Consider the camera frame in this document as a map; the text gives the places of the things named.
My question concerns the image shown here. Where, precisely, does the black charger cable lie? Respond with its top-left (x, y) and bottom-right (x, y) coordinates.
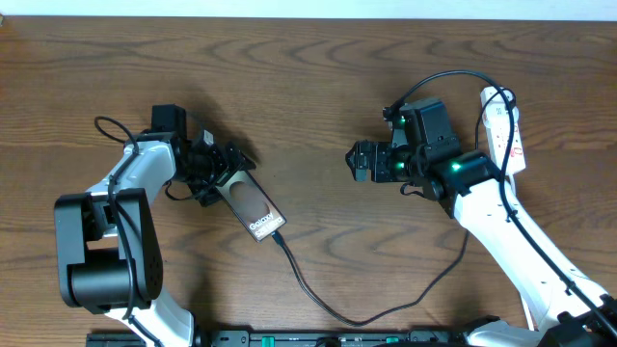
top-left (270, 86), bottom-right (518, 328)

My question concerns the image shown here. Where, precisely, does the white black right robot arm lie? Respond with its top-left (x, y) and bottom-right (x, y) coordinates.
top-left (345, 98), bottom-right (616, 346)

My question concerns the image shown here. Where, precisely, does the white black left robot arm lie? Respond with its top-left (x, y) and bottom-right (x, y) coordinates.
top-left (54, 104), bottom-right (255, 346)

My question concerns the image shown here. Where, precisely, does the white charger plug adapter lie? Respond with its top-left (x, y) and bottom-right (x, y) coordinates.
top-left (494, 93), bottom-right (520, 122)

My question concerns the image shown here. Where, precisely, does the white power strip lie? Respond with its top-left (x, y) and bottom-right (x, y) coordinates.
top-left (480, 87), bottom-right (525, 175)

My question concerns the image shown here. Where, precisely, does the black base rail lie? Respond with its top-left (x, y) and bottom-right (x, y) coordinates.
top-left (86, 329), bottom-right (483, 347)

